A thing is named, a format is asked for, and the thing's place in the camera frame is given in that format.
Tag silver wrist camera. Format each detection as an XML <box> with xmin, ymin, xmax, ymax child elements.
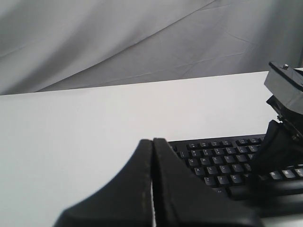
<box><xmin>264</xmin><ymin>62</ymin><xmax>303</xmax><ymax>114</ymax></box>

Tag grey backdrop cloth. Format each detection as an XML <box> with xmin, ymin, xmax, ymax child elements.
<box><xmin>0</xmin><ymin>0</ymin><xmax>303</xmax><ymax>95</ymax></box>

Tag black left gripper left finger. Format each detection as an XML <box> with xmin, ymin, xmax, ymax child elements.
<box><xmin>55</xmin><ymin>140</ymin><xmax>153</xmax><ymax>227</ymax></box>

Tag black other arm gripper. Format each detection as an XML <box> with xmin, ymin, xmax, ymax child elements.
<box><xmin>248</xmin><ymin>96</ymin><xmax>303</xmax><ymax>189</ymax></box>

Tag black acer keyboard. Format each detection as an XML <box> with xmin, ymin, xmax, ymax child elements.
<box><xmin>165</xmin><ymin>133</ymin><xmax>303</xmax><ymax>217</ymax></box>

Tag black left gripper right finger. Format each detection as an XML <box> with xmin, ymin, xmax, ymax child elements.
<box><xmin>152</xmin><ymin>138</ymin><xmax>263</xmax><ymax>227</ymax></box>

